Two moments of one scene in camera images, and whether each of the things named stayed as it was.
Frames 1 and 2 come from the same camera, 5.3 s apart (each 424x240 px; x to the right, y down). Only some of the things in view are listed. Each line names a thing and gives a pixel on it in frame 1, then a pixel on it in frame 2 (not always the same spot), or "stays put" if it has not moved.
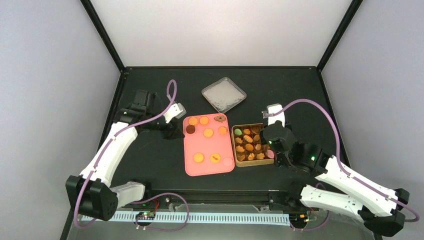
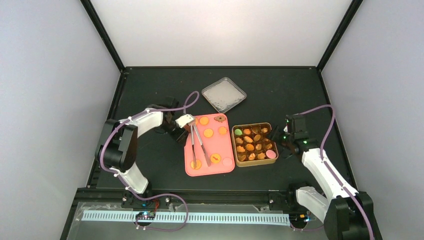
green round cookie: (238, 131) stays put
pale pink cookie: (270, 154) stays put
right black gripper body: (279, 159) to (282, 141)
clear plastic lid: (224, 94) stays put
